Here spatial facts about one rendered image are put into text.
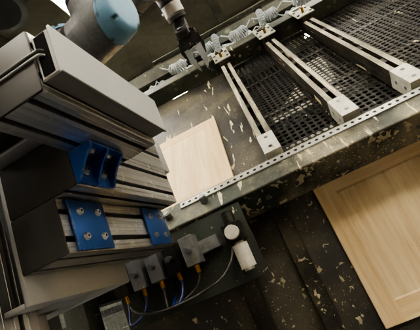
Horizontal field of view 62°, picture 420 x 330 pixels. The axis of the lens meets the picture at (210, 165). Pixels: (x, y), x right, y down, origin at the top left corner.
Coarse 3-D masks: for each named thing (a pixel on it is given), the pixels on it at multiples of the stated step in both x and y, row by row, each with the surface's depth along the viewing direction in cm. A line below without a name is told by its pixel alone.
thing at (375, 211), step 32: (384, 160) 128; (416, 160) 126; (320, 192) 132; (352, 192) 129; (384, 192) 126; (416, 192) 123; (352, 224) 126; (384, 224) 124; (416, 224) 121; (352, 256) 124; (384, 256) 122; (416, 256) 119; (384, 288) 120; (416, 288) 117; (384, 320) 118
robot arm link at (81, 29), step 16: (80, 0) 73; (96, 0) 71; (112, 0) 72; (128, 0) 78; (80, 16) 73; (96, 16) 71; (112, 16) 71; (128, 16) 75; (64, 32) 76; (80, 32) 73; (96, 32) 73; (112, 32) 73; (128, 32) 75; (96, 48) 75; (112, 48) 77
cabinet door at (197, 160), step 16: (192, 128) 173; (208, 128) 166; (160, 144) 177; (176, 144) 170; (192, 144) 162; (208, 144) 155; (176, 160) 158; (192, 160) 151; (208, 160) 145; (224, 160) 139; (176, 176) 148; (192, 176) 142; (208, 176) 137; (224, 176) 131; (176, 192) 138; (192, 192) 133
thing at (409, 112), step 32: (416, 96) 110; (352, 128) 113; (384, 128) 107; (416, 128) 108; (288, 160) 116; (320, 160) 110; (352, 160) 112; (224, 192) 119; (256, 192) 114; (288, 192) 115
